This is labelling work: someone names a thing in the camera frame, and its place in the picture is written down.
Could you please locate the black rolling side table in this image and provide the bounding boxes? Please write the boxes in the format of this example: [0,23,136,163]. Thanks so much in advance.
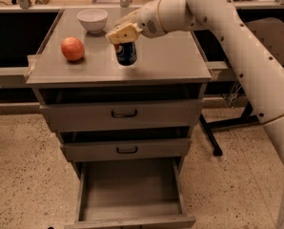
[194,17,284,156]

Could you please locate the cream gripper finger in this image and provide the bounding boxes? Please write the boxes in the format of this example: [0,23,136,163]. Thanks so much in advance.
[106,22,143,45]
[115,10,138,26]

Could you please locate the grey drawer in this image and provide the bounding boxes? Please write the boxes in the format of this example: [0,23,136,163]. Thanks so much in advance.
[61,138,191,162]
[65,157,196,229]
[40,100,203,133]

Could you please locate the white bowl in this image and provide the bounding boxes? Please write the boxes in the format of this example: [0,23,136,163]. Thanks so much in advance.
[77,9,108,33]

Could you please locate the grey top drawer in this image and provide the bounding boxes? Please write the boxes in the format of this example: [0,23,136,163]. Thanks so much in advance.
[40,100,203,133]

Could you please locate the red apple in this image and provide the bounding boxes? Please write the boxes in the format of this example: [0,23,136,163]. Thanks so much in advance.
[61,37,85,61]

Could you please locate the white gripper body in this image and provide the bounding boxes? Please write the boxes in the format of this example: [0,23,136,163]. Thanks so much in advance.
[136,0,166,38]

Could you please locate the grey bottom drawer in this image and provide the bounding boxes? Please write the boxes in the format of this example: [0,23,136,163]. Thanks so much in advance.
[65,157,196,229]

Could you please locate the blue pepsi can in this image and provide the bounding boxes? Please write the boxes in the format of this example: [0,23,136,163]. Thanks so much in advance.
[114,42,137,66]

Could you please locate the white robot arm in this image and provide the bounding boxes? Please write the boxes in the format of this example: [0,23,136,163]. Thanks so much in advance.
[106,0,284,229]

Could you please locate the grey drawer cabinet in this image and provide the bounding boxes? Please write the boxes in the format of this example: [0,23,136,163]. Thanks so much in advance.
[26,6,213,179]

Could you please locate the grey middle drawer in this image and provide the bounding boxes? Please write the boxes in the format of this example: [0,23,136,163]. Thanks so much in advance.
[61,138,191,162]

